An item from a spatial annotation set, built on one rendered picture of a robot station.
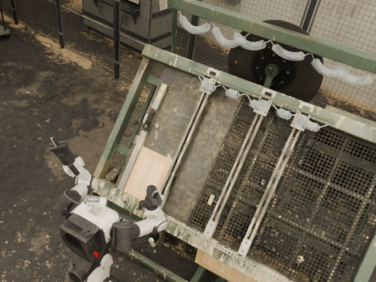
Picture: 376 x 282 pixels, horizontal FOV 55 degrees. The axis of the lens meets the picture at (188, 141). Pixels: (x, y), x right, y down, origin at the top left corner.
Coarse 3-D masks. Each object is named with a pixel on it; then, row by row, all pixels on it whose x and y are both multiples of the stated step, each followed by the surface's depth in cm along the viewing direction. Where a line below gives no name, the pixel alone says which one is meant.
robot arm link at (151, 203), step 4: (148, 188) 197; (152, 188) 198; (156, 188) 198; (148, 192) 196; (148, 196) 197; (160, 196) 197; (144, 200) 203; (148, 200) 200; (152, 200) 195; (156, 200) 196; (160, 200) 196; (144, 204) 205; (148, 204) 201; (152, 204) 195; (156, 204) 194; (160, 204) 195; (148, 208) 204; (152, 208) 203
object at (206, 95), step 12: (216, 72) 280; (204, 84) 270; (204, 96) 285; (204, 108) 287; (192, 120) 286; (192, 132) 285; (180, 144) 287; (180, 156) 286; (168, 180) 291; (168, 192) 292
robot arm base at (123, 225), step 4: (112, 224) 215; (116, 224) 212; (120, 224) 213; (124, 224) 213; (128, 224) 214; (132, 224) 215; (112, 228) 215; (120, 228) 209; (124, 228) 209; (128, 228) 210; (112, 232) 215; (112, 236) 215; (112, 240) 215; (112, 244) 215; (116, 248) 212; (128, 248) 212
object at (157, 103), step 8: (160, 88) 300; (160, 104) 301; (152, 120) 300; (144, 136) 300; (136, 144) 302; (136, 152) 301; (136, 160) 303; (128, 168) 302; (128, 176) 302; (120, 184) 303
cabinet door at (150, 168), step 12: (144, 156) 301; (156, 156) 298; (144, 168) 300; (156, 168) 297; (168, 168) 294; (132, 180) 302; (144, 180) 299; (156, 180) 296; (132, 192) 301; (144, 192) 298
